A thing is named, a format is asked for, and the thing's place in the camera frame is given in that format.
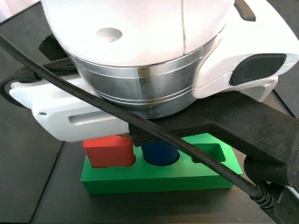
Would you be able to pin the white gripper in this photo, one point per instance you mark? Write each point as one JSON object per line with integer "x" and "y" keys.
{"x": 65, "y": 116}

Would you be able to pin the blue cylinder block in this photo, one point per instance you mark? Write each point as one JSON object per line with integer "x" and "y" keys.
{"x": 160, "y": 153}

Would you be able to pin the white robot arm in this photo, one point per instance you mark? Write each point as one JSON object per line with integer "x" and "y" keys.
{"x": 152, "y": 55}

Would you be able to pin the red rounded block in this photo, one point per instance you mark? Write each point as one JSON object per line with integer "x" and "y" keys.
{"x": 109, "y": 151}

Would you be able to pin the green shape sorter base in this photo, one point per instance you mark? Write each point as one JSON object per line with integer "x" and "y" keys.
{"x": 142, "y": 177}

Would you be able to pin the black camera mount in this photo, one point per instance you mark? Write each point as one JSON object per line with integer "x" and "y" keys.
{"x": 261, "y": 133}

